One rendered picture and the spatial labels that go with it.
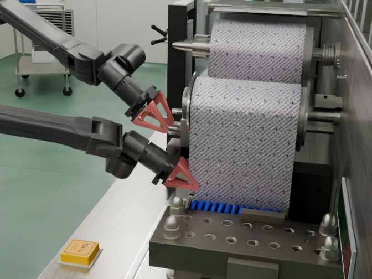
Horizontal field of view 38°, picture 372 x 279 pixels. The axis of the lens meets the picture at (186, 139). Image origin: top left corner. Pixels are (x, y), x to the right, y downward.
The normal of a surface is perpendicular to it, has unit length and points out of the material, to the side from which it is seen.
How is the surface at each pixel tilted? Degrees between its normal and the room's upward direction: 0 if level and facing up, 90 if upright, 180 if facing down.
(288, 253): 0
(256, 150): 90
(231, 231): 0
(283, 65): 92
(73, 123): 31
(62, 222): 0
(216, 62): 92
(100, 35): 90
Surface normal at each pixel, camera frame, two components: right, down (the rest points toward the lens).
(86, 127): 0.35, -0.65
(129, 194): 0.03, -0.93
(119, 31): -0.21, 0.34
